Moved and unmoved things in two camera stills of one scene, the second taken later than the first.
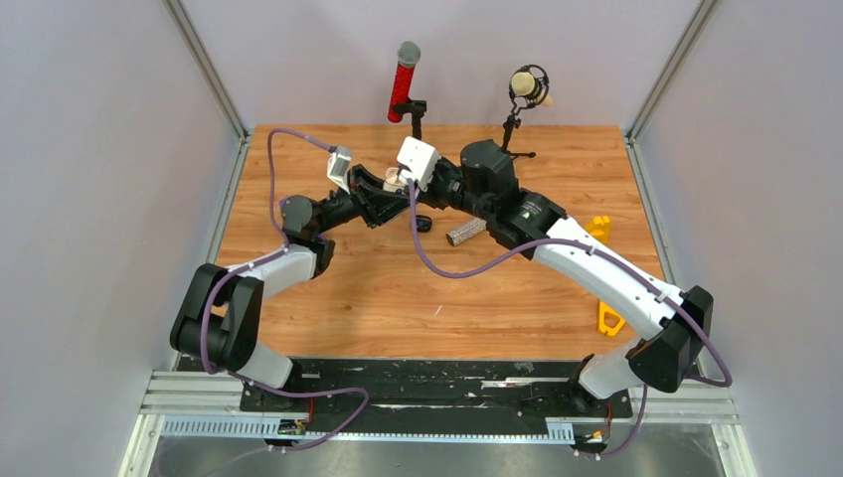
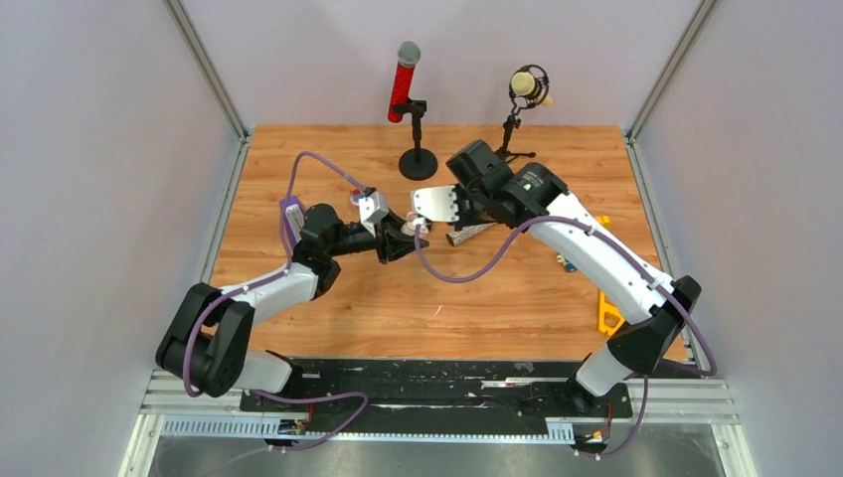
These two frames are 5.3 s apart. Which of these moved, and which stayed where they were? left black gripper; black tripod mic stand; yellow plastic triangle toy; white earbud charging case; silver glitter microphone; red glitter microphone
Moved: white earbud charging case; left black gripper
Stayed: silver glitter microphone; yellow plastic triangle toy; black tripod mic stand; red glitter microphone
